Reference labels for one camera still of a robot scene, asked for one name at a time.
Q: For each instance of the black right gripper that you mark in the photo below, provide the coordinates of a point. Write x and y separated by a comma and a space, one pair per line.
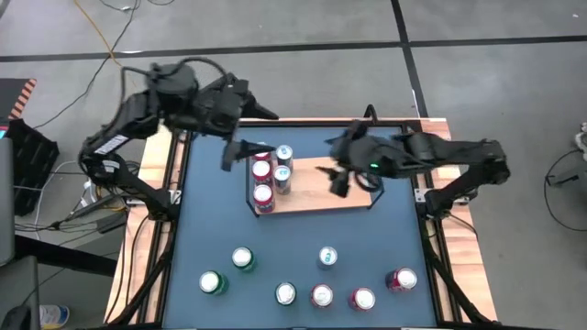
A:
376, 153

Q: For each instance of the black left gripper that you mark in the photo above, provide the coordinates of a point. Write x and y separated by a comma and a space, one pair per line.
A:
218, 107

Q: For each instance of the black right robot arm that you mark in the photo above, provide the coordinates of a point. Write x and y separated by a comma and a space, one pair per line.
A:
458, 153

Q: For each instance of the green Sprite can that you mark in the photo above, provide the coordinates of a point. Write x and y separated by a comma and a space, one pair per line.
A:
285, 293
212, 282
242, 258

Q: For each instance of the white blue canister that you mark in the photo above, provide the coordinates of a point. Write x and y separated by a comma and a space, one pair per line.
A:
54, 316

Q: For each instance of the red Fanta can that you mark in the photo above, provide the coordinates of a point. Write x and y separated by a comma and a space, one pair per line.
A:
265, 157
262, 170
263, 194

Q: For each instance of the wooden shelf black frame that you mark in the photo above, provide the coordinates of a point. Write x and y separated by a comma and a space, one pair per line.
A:
307, 192

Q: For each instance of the black desk foot bar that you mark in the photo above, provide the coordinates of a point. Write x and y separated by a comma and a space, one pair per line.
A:
69, 256

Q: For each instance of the slim blue silver can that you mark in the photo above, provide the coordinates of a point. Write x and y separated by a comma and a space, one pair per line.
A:
284, 155
327, 256
282, 176

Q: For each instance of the black table frame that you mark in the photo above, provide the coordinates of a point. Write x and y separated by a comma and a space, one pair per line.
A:
312, 123

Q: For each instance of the black box orange striped edge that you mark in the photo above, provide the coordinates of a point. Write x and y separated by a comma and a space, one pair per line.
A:
14, 94

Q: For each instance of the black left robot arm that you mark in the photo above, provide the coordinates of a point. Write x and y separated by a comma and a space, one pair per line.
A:
110, 146

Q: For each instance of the grey monitor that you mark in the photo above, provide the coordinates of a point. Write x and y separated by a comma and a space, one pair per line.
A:
5, 201

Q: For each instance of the black round object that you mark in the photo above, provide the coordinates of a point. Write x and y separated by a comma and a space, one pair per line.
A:
14, 321

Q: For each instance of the red Coca-Cola can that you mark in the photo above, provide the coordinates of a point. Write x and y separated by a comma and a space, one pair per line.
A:
402, 279
363, 299
321, 295

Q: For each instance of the black fabric crate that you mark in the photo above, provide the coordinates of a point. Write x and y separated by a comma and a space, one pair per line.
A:
32, 160

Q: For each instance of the blue table mat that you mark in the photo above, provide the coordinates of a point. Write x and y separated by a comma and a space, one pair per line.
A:
206, 229

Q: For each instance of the person's shoe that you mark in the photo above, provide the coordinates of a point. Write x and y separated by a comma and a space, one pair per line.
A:
583, 137

